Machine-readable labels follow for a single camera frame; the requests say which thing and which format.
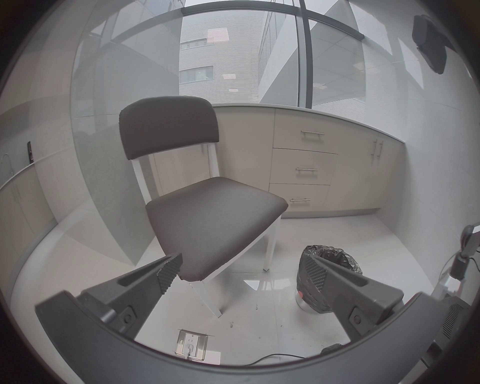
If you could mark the silver trash bin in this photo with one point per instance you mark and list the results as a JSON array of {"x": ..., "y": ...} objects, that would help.
[{"x": 305, "y": 300}]

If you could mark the window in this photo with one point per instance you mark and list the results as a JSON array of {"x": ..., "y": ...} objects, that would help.
[{"x": 240, "y": 48}]

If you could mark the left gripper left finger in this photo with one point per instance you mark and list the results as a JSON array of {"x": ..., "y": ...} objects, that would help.
[{"x": 138, "y": 292}]

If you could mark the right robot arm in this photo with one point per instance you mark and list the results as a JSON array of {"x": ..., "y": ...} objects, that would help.
[{"x": 459, "y": 266}]

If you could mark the beige cabinet with drawers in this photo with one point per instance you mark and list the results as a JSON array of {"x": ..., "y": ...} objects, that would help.
[{"x": 303, "y": 161}]

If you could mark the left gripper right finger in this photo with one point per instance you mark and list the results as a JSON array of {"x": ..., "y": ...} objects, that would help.
[{"x": 348, "y": 296}]

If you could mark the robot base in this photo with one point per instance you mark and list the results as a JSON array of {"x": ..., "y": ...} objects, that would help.
[{"x": 455, "y": 318}]

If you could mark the grey padded white-framed chair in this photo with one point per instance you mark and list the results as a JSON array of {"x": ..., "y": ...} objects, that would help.
[{"x": 210, "y": 221}]

